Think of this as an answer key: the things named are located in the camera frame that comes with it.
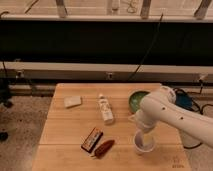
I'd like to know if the white ceramic cup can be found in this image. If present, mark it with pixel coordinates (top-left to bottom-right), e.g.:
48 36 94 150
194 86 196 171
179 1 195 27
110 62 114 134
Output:
133 130 155 155

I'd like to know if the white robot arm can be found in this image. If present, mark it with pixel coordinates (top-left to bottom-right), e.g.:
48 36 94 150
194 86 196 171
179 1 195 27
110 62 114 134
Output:
134 86 213 148

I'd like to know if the green ceramic bowl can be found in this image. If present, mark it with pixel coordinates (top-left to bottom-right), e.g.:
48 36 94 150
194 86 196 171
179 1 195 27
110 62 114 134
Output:
129 91 148 113

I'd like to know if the reddish brown sausage toy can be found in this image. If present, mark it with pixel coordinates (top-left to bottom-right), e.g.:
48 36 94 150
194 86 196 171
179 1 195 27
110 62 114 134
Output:
94 140 115 158

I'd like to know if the white plastic bottle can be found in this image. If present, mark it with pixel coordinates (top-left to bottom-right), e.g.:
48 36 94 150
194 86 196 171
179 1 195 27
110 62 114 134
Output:
98 94 114 125

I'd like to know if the brown candy bar box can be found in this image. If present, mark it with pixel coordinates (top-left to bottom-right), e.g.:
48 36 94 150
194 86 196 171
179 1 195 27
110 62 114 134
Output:
81 127 103 153

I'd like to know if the blue box on floor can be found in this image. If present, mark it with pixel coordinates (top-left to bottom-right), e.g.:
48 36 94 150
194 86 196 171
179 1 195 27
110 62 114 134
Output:
175 94 192 110

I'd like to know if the white sponge block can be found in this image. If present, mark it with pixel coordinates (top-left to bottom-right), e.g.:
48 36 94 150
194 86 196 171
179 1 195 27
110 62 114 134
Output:
64 96 82 108

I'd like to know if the black chair base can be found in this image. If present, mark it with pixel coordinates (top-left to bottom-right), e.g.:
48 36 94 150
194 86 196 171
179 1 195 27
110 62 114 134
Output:
0 78 14 142

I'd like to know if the black hanging cable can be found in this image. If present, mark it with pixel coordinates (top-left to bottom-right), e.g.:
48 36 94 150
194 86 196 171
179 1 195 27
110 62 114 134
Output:
127 13 164 82

